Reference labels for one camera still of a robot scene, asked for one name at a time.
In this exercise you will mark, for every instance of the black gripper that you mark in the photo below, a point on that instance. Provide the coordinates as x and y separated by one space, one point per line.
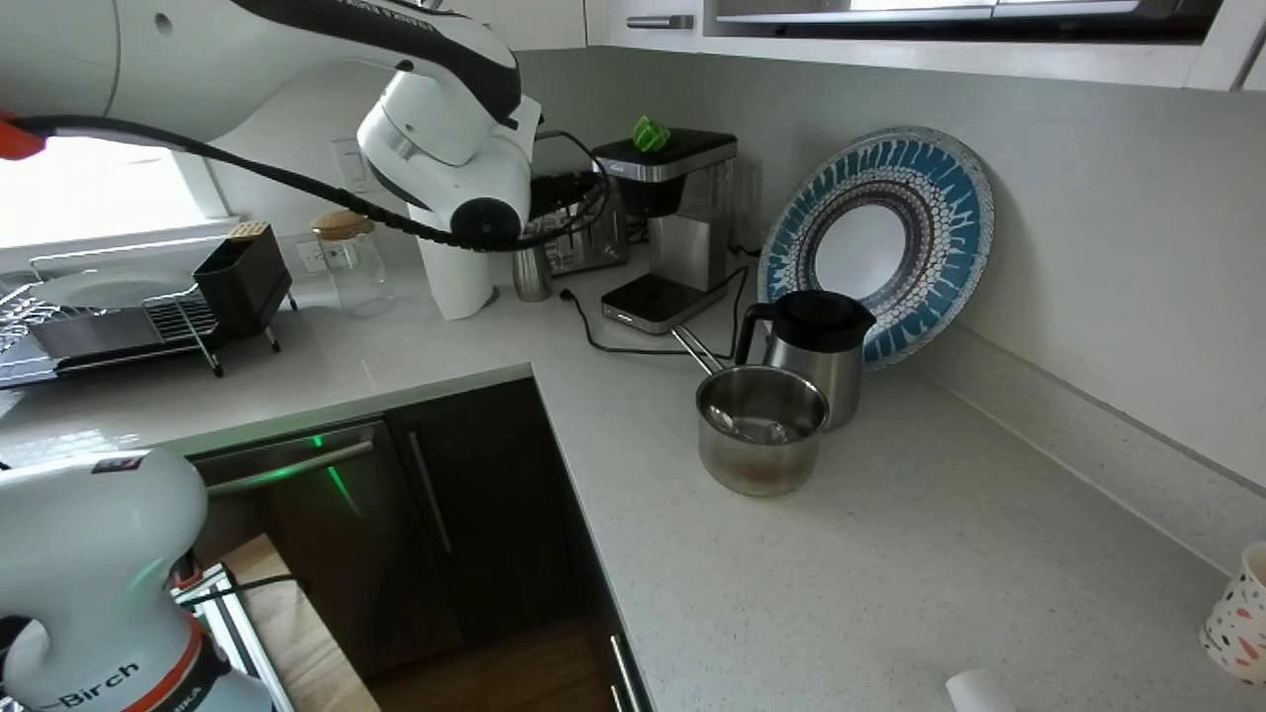
565 207

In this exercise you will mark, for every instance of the steel cocktail shaker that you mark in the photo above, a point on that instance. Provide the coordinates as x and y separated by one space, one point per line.
533 274

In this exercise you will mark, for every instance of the steel toaster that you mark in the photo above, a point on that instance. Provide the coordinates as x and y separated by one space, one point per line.
599 232

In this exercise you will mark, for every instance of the steel and black coffee maker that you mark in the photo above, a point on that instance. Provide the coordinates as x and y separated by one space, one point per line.
673 217

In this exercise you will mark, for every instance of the small green object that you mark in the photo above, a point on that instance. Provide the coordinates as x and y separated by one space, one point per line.
652 134

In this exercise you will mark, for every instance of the white cup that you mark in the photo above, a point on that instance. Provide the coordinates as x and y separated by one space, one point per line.
455 278

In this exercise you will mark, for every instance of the steel carafe with black lid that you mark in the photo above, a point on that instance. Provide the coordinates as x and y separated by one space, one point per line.
822 357

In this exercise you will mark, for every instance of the steel saucepan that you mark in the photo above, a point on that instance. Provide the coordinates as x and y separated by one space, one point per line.
761 439

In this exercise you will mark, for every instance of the blue patterned decorative plate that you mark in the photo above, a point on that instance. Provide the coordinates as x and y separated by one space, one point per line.
879 242

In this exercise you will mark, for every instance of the dark lower cabinet door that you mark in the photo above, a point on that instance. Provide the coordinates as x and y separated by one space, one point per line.
495 527

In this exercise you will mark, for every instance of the dark dishwasher with green light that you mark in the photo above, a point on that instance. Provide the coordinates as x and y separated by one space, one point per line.
331 527

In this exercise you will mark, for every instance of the patterned paper cup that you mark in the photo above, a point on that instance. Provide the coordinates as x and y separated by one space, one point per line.
1239 619

